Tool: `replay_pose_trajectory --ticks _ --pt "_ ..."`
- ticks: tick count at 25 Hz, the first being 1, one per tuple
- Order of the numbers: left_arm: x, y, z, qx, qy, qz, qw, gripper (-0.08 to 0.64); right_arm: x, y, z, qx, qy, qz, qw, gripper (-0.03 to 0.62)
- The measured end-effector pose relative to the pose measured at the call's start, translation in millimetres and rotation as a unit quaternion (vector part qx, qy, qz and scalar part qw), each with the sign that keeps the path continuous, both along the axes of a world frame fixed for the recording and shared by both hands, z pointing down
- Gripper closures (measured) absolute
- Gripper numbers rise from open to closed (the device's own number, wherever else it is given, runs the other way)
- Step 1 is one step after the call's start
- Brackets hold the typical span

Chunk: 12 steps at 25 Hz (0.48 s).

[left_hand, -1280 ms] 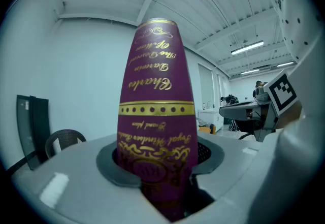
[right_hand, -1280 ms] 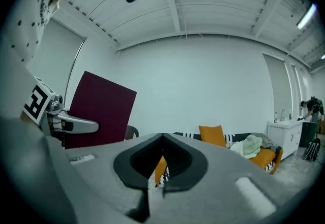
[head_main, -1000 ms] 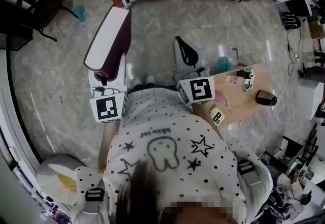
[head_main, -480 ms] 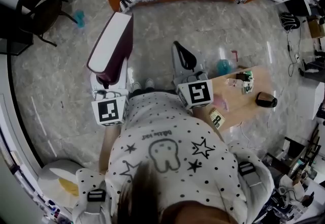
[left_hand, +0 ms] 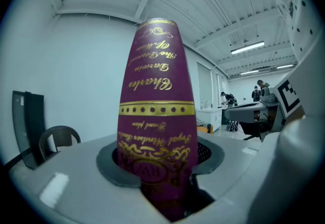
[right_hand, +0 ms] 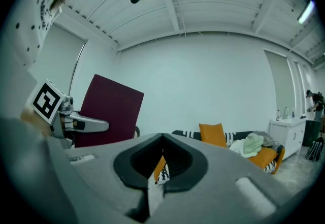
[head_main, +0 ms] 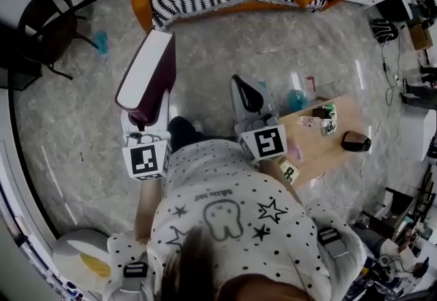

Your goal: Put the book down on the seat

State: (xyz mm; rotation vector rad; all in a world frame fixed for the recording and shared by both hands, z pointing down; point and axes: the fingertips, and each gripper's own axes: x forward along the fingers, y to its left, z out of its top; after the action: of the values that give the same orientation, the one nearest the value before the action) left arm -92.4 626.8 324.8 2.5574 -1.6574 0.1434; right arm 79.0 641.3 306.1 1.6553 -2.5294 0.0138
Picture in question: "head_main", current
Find white round bin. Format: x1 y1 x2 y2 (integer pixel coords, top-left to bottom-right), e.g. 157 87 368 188
51 228 113 292

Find low wooden table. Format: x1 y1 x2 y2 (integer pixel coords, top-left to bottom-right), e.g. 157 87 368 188
278 93 368 190

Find green white carton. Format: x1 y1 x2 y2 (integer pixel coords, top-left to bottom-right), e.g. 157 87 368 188
312 102 339 137

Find black kettle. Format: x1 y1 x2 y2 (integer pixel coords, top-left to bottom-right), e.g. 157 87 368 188
340 130 372 153

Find teal fluffy duster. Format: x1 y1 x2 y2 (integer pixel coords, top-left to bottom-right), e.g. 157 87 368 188
91 30 110 57
286 89 311 113

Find left grey harness strap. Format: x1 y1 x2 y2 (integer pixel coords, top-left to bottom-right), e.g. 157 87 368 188
117 260 151 293

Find cardboard box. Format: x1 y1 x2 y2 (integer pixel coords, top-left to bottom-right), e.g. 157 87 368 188
409 25 434 51

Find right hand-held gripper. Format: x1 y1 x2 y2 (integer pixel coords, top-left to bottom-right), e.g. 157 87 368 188
230 74 288 166

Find white spotted t-shirt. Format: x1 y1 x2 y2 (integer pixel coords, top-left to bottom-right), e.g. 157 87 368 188
102 137 368 301

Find thin floor cable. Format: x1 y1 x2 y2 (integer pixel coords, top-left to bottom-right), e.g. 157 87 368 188
381 29 404 108

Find black trousers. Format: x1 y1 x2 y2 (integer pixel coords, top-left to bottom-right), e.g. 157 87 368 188
166 115 240 154

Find white cabinet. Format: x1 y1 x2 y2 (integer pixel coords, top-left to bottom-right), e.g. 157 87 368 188
399 108 437 162

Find person's right forearm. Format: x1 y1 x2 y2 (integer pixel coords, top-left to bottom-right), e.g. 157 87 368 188
258 156 305 207

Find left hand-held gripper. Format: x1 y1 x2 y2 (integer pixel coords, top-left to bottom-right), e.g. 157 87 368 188
119 90 171 182

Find grey harness strap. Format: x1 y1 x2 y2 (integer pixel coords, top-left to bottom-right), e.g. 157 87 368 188
117 260 151 293
316 226 352 259

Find pink wrapper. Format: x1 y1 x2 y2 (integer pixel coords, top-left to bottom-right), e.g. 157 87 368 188
285 142 305 161

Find black coiled cable bundle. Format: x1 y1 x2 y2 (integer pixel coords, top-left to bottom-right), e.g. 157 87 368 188
369 18 399 44

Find maroon hardcover book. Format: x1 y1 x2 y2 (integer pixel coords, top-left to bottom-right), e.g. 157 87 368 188
115 29 178 128

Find black metal rack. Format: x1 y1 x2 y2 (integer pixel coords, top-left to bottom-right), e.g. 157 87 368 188
354 186 437 259

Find clear plastic bottle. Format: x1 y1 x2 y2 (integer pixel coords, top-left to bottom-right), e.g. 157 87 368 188
298 115 324 128

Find black round chair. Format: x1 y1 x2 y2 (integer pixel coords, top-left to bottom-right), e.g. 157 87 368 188
16 0 100 81

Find yellow black packet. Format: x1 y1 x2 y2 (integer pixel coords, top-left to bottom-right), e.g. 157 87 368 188
278 156 301 186

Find right grey harness strap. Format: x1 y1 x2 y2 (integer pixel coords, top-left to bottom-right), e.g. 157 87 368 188
316 226 352 259

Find person's left forearm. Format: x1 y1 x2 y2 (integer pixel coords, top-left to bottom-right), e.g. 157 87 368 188
134 176 168 244

